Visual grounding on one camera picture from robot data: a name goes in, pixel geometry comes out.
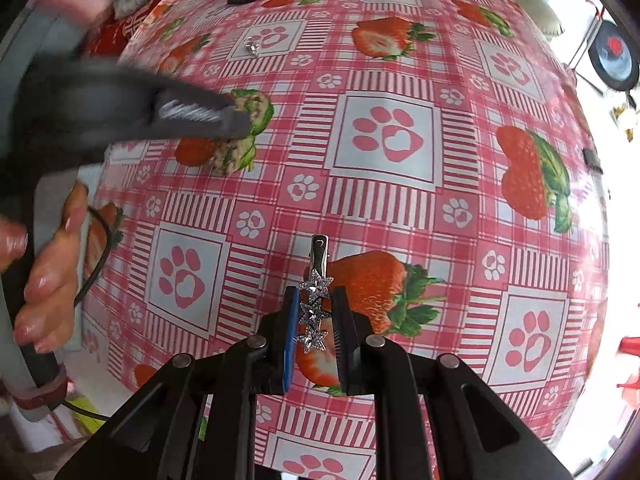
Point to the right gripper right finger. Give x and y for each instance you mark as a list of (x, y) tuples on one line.
[(434, 418)]

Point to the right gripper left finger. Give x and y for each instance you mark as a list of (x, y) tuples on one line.
[(195, 418)]

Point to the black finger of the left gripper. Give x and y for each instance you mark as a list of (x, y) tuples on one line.
[(73, 110)]

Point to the silver star hair clip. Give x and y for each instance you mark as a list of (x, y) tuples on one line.
[(314, 289)]

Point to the silver bunny hair clip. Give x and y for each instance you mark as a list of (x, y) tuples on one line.
[(252, 45)]

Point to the person's left hand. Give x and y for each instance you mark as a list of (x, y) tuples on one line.
[(47, 316)]

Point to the pink strawberry tablecloth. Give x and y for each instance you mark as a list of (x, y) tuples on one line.
[(437, 143)]

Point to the round black wall decoration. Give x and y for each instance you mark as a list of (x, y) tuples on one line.
[(613, 59)]

